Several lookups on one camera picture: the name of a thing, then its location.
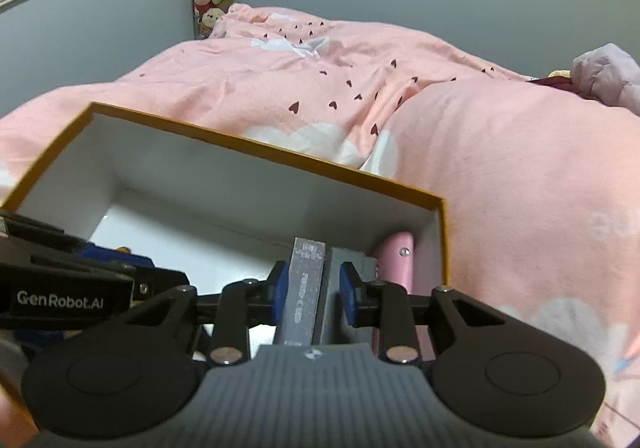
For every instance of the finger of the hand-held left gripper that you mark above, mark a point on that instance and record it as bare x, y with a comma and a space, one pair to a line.
160, 283
60, 253

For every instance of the dark grey box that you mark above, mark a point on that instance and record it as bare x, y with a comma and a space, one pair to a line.
332, 298

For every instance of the lavender puffer jacket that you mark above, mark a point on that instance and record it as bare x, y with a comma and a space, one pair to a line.
607, 77

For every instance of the cream cloth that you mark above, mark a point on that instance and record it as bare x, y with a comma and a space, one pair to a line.
560, 73

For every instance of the orange cardboard box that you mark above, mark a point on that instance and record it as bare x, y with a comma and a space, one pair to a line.
200, 188

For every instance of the pink printed blanket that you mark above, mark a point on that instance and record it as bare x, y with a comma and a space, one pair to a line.
500, 177

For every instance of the mauve grey cardboard box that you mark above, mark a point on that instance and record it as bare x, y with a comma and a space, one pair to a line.
302, 288

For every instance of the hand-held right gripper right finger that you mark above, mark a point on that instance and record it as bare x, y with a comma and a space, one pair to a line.
348, 295

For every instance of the dark red cloth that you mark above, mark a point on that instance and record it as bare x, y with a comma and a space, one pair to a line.
552, 82

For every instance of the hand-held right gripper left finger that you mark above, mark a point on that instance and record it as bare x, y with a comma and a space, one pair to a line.
277, 293

